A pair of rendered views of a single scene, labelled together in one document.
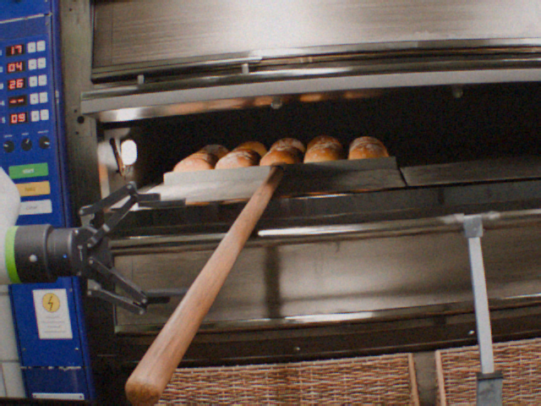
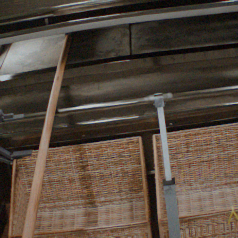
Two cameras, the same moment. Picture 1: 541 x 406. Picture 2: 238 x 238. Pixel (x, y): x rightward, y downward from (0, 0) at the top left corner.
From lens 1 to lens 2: 0.88 m
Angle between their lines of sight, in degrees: 19
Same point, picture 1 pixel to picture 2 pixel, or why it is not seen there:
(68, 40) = not seen: outside the picture
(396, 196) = (125, 63)
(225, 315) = not seen: hidden behind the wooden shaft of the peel
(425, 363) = (149, 138)
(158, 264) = (15, 102)
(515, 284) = (190, 101)
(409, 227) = (127, 104)
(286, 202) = (71, 70)
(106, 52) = not seen: outside the picture
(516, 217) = (180, 96)
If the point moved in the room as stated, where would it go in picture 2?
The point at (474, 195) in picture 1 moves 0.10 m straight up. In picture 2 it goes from (165, 60) to (161, 37)
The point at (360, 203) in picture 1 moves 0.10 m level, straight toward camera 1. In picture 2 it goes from (107, 67) to (107, 77)
